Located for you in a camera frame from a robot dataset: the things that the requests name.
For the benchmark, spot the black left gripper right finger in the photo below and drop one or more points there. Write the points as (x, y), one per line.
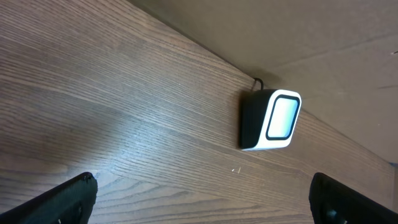
(333, 202)

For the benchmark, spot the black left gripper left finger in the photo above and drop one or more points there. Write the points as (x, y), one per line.
(70, 202)

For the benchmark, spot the white barcode scanner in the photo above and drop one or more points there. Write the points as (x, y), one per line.
(268, 119)

